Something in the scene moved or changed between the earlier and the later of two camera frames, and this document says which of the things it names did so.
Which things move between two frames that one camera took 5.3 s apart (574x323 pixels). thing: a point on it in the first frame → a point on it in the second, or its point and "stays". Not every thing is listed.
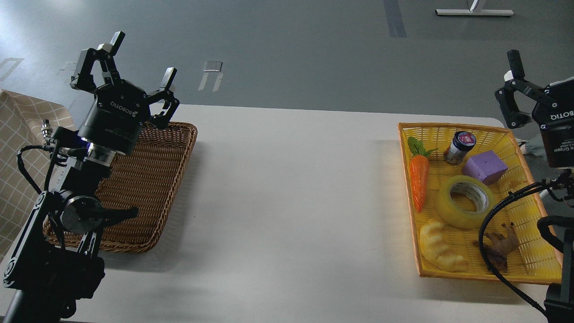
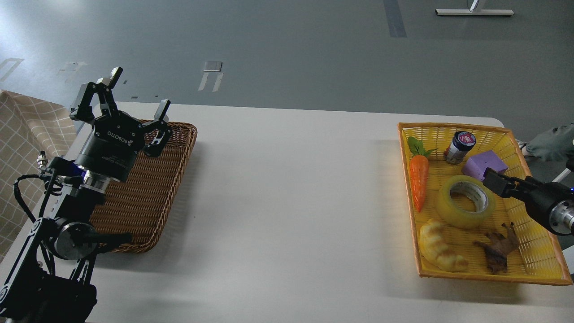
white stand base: [473, 12] stays
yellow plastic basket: [453, 175] stays
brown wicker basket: [149, 180] stays
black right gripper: [555, 117] → [540, 198]
